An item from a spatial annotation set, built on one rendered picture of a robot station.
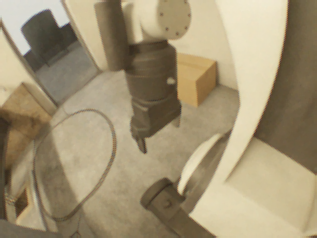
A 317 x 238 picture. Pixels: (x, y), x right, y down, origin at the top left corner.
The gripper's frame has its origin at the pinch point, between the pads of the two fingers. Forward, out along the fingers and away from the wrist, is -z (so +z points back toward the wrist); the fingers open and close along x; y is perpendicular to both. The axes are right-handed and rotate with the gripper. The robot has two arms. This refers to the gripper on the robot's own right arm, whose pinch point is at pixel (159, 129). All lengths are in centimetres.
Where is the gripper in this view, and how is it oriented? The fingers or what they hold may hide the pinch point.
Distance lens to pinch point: 32.5
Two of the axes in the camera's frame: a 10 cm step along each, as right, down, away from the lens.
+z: -1.0, -7.4, -6.7
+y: 6.8, 4.3, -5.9
